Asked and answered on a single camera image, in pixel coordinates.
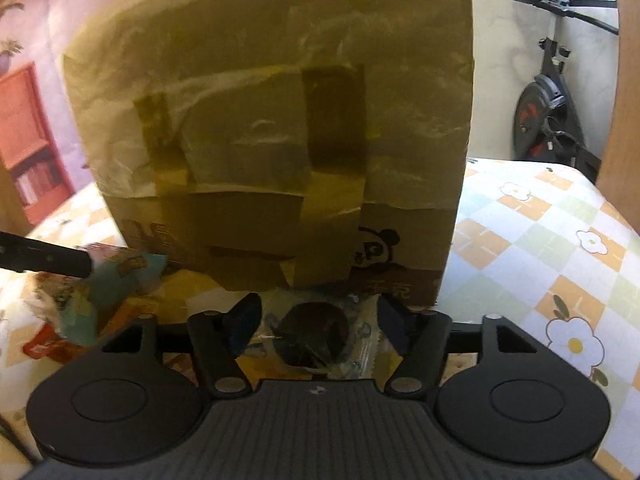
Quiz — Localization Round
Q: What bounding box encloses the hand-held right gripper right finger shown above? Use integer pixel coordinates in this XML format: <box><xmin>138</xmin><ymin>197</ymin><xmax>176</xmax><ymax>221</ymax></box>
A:
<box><xmin>377</xmin><ymin>297</ymin><xmax>540</xmax><ymax>396</ymax></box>

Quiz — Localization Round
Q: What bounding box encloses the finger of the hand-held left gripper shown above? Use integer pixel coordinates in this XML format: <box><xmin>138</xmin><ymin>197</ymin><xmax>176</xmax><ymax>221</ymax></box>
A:
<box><xmin>0</xmin><ymin>231</ymin><xmax>94</xmax><ymax>280</ymax></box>

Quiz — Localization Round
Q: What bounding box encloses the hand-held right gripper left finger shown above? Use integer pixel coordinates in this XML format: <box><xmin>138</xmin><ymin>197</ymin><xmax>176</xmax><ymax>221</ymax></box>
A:
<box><xmin>100</xmin><ymin>293</ymin><xmax>264</xmax><ymax>397</ymax></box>

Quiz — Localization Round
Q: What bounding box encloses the clear packet with dark snack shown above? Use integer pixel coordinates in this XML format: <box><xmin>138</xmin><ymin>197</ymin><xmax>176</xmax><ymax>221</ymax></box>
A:
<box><xmin>239</xmin><ymin>291</ymin><xmax>382</xmax><ymax>380</ymax></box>

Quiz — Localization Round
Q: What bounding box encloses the light blue snack packet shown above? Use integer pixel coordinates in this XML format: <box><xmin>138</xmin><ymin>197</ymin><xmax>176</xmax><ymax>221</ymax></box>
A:
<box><xmin>59</xmin><ymin>244</ymin><xmax>169</xmax><ymax>347</ymax></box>

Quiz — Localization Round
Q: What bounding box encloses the plastic-lined cardboard box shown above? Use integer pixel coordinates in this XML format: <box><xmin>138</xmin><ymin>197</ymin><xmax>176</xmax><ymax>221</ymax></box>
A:
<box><xmin>62</xmin><ymin>0</ymin><xmax>475</xmax><ymax>312</ymax></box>

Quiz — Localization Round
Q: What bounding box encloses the red snack packet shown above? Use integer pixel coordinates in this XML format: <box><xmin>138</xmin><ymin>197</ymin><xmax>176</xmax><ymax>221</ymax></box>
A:
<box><xmin>22</xmin><ymin>324</ymin><xmax>78</xmax><ymax>365</ymax></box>

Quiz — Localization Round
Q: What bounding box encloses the printed room backdrop cloth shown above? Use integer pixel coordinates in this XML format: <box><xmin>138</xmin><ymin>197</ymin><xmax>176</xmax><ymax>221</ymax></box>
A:
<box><xmin>0</xmin><ymin>0</ymin><xmax>131</xmax><ymax>227</ymax></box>

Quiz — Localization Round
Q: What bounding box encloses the checkered flower tablecloth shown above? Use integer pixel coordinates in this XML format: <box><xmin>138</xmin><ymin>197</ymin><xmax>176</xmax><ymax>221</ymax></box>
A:
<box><xmin>0</xmin><ymin>157</ymin><xmax>640</xmax><ymax>480</ymax></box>

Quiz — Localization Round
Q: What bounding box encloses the black exercise bike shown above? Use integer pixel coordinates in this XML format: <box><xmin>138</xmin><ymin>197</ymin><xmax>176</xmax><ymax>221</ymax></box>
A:
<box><xmin>509</xmin><ymin>0</ymin><xmax>622</xmax><ymax>184</ymax></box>

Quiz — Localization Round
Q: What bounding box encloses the brown wooden board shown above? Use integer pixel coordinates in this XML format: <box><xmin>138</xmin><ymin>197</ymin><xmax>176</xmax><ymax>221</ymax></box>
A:
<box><xmin>596</xmin><ymin>0</ymin><xmax>640</xmax><ymax>233</ymax></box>

